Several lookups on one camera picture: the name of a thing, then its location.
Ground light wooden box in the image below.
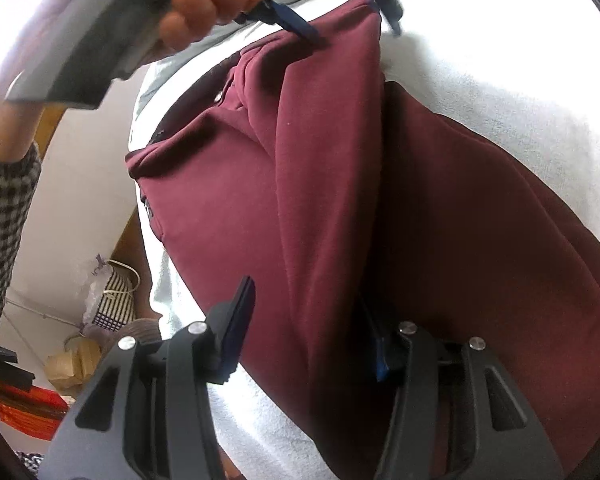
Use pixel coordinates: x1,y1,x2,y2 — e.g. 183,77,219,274
46,339,105,392

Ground person's left hand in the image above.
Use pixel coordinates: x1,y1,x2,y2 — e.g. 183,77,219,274
160,0,269,54

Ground brown knitted item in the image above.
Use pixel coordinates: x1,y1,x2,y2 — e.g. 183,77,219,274
104,317,164,357

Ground black flat block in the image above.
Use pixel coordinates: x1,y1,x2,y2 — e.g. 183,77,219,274
0,342,35,394

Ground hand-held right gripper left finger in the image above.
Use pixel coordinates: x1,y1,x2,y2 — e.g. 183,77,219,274
37,276,257,480

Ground checkered woven bag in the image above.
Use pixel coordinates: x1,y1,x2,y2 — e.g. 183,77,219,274
82,259,141,333

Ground person's left forearm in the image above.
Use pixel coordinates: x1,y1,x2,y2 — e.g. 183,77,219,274
0,94,43,358

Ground maroon pants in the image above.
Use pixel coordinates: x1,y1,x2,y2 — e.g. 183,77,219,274
125,0,600,480

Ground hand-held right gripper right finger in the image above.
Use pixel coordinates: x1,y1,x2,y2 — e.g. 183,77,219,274
372,321,565,480

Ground white bed sheet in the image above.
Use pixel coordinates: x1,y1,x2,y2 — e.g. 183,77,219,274
129,0,600,480

